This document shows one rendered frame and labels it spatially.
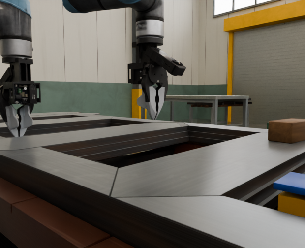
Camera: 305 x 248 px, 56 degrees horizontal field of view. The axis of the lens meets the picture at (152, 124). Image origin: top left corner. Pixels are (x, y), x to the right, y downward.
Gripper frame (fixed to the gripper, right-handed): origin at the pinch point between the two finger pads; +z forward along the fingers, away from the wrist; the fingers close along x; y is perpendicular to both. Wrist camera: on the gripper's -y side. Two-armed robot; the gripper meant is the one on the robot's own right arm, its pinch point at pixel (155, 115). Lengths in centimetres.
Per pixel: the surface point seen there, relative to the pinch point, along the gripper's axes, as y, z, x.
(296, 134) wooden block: -31.0, 4.0, -15.5
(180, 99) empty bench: 184, 4, -256
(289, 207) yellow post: -41.9, 6.6, 24.7
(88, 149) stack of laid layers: 8.4, 8.2, 15.9
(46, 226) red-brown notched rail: -19.4, 10.1, 41.5
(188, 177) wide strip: -28.4, 5.9, 24.9
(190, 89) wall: 586, -16, -853
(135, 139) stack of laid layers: 9.1, 7.7, -0.9
